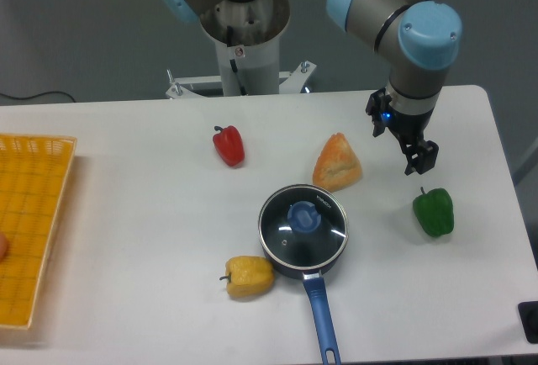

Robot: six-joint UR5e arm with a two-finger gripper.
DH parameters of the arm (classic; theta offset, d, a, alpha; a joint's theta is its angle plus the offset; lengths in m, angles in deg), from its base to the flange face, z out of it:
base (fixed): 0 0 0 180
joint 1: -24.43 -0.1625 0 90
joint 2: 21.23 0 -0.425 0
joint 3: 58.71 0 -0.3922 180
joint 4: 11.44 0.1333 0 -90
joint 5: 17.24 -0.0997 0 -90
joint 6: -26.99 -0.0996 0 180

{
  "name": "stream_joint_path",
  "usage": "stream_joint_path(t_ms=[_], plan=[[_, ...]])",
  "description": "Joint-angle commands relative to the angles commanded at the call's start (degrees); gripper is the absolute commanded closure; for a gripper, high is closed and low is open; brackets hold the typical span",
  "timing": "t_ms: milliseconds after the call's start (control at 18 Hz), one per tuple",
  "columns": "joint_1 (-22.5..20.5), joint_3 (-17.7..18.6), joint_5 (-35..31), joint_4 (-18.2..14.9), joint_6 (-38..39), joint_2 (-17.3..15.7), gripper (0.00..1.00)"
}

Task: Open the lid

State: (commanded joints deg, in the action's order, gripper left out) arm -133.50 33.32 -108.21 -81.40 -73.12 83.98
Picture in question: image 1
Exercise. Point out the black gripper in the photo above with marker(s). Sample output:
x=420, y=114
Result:
x=408, y=129

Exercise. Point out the glass pot lid blue knob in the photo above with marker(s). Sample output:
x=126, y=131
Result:
x=303, y=227

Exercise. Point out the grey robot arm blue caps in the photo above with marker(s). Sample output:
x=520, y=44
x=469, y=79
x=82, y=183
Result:
x=418, y=38

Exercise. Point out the orange bread wedge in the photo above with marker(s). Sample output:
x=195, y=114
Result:
x=337, y=166

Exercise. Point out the green bell pepper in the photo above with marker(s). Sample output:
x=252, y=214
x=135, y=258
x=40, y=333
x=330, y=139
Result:
x=434, y=211

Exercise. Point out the red bell pepper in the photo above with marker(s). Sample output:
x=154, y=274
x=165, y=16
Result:
x=229, y=145

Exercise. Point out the yellow bell pepper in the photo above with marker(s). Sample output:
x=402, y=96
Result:
x=247, y=276

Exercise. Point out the black box at table edge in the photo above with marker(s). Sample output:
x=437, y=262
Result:
x=528, y=312

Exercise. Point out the yellow woven basket tray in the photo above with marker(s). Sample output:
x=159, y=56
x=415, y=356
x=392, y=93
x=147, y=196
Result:
x=34, y=174

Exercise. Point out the dark saucepan blue handle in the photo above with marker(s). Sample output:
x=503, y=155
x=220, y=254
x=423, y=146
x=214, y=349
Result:
x=314, y=285

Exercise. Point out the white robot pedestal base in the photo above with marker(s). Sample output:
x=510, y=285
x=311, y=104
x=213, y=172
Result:
x=246, y=38

